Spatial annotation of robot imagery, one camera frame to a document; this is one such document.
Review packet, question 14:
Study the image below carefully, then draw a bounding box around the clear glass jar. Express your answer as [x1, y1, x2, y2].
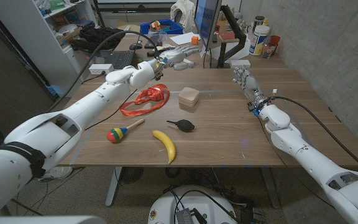
[262, 42, 276, 59]

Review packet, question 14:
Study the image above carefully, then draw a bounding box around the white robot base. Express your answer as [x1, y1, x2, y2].
[147, 185, 238, 224]

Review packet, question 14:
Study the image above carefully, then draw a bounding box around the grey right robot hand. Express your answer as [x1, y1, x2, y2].
[232, 67, 269, 111]

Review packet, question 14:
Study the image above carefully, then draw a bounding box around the black laptop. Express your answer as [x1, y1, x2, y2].
[99, 49, 135, 70]

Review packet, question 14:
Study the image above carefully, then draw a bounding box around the orange pouch with strap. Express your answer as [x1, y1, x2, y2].
[119, 83, 171, 118]

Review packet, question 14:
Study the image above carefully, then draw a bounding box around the computer monitor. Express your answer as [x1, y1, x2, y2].
[193, 0, 223, 51]

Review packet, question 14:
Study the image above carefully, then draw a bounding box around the white wipes canister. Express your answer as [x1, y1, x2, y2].
[249, 24, 270, 57]

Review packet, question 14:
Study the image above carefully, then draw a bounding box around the white jacket on chair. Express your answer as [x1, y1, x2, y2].
[170, 0, 196, 32]

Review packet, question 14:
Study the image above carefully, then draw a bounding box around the white shelf unit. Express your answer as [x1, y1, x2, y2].
[0, 0, 101, 98]

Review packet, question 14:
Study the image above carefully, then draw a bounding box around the blue plastic bin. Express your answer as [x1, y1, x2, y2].
[140, 18, 184, 35]

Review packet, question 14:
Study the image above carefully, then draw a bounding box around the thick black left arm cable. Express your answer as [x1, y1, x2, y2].
[47, 30, 160, 113]

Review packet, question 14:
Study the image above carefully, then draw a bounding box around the grey metal table leg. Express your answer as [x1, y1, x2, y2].
[259, 167, 281, 208]
[104, 167, 123, 207]

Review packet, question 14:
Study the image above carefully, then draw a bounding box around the black crumpled garment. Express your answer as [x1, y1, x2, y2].
[69, 25, 126, 54]

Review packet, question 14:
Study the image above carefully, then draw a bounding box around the pink square jewelry box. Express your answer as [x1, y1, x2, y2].
[178, 86, 201, 108]

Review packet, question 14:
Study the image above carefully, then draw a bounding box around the black rubber air blower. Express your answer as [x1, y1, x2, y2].
[166, 119, 196, 133]

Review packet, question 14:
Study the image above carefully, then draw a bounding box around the flat white box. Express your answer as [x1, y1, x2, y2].
[229, 58, 252, 69]

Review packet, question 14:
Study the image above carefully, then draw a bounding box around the white paper sheet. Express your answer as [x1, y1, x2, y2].
[169, 31, 201, 46]

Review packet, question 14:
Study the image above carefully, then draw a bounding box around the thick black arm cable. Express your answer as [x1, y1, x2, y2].
[47, 30, 160, 113]
[272, 95, 358, 175]

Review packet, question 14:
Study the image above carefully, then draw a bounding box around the red cup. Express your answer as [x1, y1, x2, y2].
[268, 35, 282, 47]

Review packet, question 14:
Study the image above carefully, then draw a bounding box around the heap of black parts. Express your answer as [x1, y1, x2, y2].
[146, 46, 169, 59]

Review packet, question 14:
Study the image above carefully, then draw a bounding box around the white power strip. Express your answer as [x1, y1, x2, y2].
[88, 63, 115, 75]

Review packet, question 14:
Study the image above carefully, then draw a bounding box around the white sneaker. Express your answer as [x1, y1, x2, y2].
[37, 166, 73, 183]

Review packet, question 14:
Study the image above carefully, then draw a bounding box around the black keyboard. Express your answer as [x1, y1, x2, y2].
[144, 32, 161, 49]

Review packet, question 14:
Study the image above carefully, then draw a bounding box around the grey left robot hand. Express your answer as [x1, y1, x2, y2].
[158, 45, 201, 71]

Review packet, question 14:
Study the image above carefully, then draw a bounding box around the dark lidded bottle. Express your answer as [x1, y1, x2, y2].
[253, 15, 265, 30]

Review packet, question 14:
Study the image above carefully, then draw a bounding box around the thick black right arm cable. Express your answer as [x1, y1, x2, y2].
[272, 95, 358, 175]

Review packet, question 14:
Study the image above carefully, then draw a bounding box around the yellow toy banana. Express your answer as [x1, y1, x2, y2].
[152, 129, 177, 166]

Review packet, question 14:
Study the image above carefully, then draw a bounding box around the colourful wooden maraca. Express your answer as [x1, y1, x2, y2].
[106, 118, 145, 144]

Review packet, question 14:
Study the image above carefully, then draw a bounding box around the black round floor fan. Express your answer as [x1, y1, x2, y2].
[119, 167, 144, 184]

